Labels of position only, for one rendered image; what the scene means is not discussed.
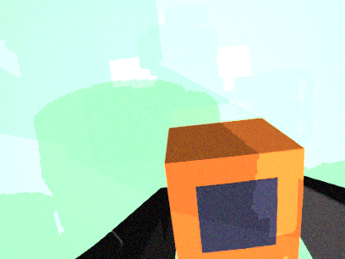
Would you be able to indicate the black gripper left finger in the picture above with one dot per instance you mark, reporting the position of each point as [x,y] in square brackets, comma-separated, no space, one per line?
[146,233]

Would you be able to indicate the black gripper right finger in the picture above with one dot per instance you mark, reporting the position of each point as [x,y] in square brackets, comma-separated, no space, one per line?
[323,219]

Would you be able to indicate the orange block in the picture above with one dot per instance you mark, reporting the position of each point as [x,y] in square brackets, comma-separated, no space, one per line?
[235,190]

